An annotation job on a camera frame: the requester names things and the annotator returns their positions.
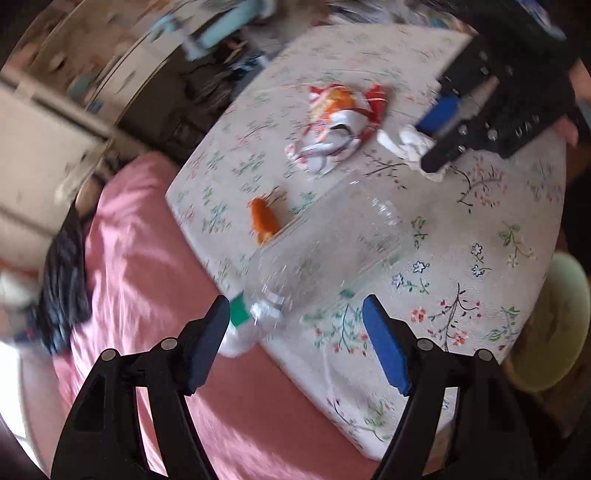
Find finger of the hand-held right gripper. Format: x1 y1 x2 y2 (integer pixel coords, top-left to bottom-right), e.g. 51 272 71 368
414 74 502 137
420 115 513 175

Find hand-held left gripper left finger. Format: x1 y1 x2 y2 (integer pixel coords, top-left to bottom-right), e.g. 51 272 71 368
50 295 230 480

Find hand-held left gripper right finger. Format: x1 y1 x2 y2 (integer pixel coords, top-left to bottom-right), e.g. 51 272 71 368
362 294 541 480

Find white tissue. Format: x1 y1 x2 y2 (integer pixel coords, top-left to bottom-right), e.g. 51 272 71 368
376 124 451 182

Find clear bottle with green label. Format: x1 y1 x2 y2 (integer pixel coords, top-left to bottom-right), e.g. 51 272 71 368
219 185 408 358

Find pale yellow plastic bin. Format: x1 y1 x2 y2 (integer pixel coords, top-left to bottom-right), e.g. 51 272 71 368
502 251 591 394

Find person's right hand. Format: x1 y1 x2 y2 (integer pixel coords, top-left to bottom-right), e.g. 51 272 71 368
551 58 591 149

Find white floral cloth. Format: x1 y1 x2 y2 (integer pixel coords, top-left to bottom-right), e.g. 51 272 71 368
165 23 570 462

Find pink bedsheet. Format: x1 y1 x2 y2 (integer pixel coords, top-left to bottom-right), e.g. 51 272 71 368
51 151 439 480

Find orange red snack bag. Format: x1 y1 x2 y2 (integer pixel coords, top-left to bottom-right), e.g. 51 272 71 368
285 83 387 175

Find orange carrot piece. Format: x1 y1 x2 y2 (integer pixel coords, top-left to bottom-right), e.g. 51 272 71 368
248 196 283 245

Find dark blue striped cloth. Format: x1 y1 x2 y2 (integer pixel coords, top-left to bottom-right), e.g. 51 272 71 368
33 208 94 356

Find beige wooden cabinet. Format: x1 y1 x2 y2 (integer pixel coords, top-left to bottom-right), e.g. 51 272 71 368
0 0 155 273

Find light blue plastic frame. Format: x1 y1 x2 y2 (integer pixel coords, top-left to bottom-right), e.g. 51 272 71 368
150 0 274 62

